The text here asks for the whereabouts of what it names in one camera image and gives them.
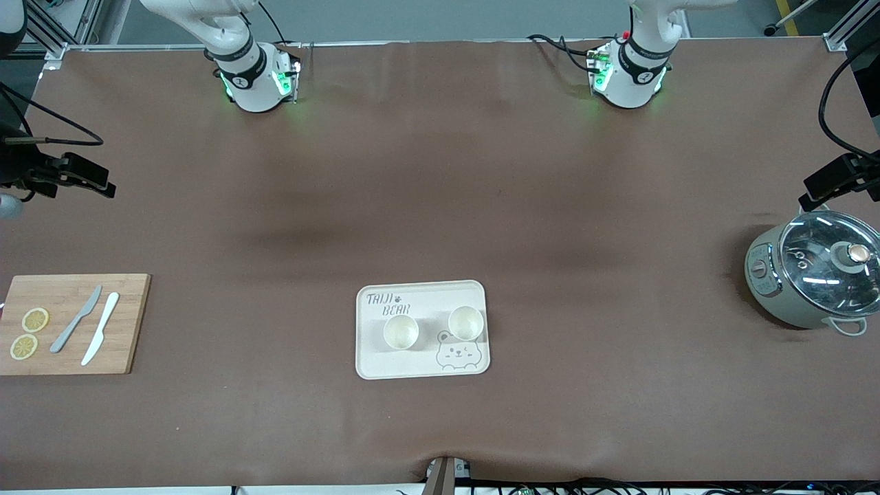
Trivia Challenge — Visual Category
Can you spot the grey-green electric pot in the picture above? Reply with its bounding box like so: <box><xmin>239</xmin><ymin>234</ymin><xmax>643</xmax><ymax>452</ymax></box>
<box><xmin>745</xmin><ymin>210</ymin><xmax>880</xmax><ymax>338</ymax></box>

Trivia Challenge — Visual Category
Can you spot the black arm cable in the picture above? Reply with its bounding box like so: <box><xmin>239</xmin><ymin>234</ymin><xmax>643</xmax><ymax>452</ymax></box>
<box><xmin>0</xmin><ymin>81</ymin><xmax>105</xmax><ymax>147</ymax></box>
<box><xmin>817</xmin><ymin>41</ymin><xmax>880</xmax><ymax>157</ymax></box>

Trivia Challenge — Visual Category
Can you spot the wooden cutting board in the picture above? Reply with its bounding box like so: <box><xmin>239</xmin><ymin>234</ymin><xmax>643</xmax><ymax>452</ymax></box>
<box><xmin>0</xmin><ymin>274</ymin><xmax>151</xmax><ymax>376</ymax></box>

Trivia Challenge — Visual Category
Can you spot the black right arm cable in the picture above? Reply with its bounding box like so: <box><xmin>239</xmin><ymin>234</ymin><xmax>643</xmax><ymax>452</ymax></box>
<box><xmin>0</xmin><ymin>81</ymin><xmax>105</xmax><ymax>147</ymax></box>

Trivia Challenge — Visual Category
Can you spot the glass pot lid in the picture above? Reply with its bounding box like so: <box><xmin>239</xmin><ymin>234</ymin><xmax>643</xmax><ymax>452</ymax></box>
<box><xmin>779</xmin><ymin>210</ymin><xmax>880</xmax><ymax>310</ymax></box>

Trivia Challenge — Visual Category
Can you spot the brown table cover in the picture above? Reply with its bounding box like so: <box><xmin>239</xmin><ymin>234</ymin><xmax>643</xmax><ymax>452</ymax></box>
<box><xmin>0</xmin><ymin>38</ymin><xmax>880</xmax><ymax>490</ymax></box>

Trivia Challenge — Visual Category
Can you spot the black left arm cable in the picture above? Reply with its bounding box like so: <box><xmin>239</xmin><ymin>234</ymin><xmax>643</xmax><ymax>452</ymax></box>
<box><xmin>817</xmin><ymin>41</ymin><xmax>880</xmax><ymax>157</ymax></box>

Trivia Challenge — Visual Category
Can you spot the grey stand leg with caster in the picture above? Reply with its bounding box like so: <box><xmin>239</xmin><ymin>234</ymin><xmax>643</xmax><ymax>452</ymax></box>
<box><xmin>763</xmin><ymin>0</ymin><xmax>820</xmax><ymax>36</ymax></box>

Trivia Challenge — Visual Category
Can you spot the cream bear print tray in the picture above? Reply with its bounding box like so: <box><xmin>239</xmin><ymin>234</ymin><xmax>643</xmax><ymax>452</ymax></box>
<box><xmin>355</xmin><ymin>280</ymin><xmax>492</xmax><ymax>380</ymax></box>

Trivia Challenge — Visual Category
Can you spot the white plastic knife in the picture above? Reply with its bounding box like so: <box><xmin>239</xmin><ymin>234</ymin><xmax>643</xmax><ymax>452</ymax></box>
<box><xmin>80</xmin><ymin>292</ymin><xmax>120</xmax><ymax>366</ymax></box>

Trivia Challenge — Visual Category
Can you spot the white IKEA cup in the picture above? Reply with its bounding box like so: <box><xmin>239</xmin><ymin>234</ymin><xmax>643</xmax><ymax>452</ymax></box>
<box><xmin>448</xmin><ymin>305</ymin><xmax>485</xmax><ymax>342</ymax></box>
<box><xmin>383</xmin><ymin>315</ymin><xmax>419</xmax><ymax>350</ymax></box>

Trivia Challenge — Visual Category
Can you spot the aluminium frame profile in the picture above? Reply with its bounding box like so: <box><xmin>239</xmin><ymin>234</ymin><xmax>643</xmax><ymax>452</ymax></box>
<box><xmin>824</xmin><ymin>0</ymin><xmax>880</xmax><ymax>53</ymax></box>
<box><xmin>24</xmin><ymin>0</ymin><xmax>104</xmax><ymax>61</ymax></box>

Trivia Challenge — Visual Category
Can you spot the wooden camera mount post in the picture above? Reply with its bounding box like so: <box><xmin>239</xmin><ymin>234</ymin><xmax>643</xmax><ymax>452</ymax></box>
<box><xmin>423</xmin><ymin>456</ymin><xmax>472</xmax><ymax>495</ymax></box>

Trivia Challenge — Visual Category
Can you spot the grey plastic knife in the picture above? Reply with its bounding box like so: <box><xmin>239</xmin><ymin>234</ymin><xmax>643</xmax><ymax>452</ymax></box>
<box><xmin>49</xmin><ymin>285</ymin><xmax>103</xmax><ymax>354</ymax></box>

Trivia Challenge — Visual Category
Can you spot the black base cable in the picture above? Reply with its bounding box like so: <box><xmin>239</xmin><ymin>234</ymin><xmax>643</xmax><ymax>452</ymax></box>
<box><xmin>526</xmin><ymin>33</ymin><xmax>600</xmax><ymax>74</ymax></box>
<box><xmin>256</xmin><ymin>0</ymin><xmax>288</xmax><ymax>46</ymax></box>

